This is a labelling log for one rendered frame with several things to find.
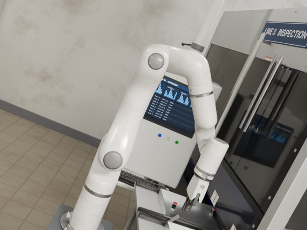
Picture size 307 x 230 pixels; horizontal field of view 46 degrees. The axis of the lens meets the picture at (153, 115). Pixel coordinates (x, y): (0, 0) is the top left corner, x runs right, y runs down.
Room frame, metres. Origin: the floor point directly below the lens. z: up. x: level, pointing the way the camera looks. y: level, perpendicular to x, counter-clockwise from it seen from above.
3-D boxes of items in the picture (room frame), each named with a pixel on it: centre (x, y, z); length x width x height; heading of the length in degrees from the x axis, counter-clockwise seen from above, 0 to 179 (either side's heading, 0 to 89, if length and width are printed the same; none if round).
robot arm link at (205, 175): (1.38, -0.28, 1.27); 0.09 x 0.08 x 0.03; 10
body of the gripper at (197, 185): (1.38, -0.28, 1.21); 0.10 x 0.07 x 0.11; 10
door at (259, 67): (2.03, -0.46, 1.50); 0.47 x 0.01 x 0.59; 11
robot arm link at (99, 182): (1.36, 0.09, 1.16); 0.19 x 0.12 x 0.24; 8
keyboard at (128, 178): (2.10, -0.08, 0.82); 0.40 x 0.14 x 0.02; 94
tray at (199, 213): (1.82, -0.40, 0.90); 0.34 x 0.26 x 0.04; 101
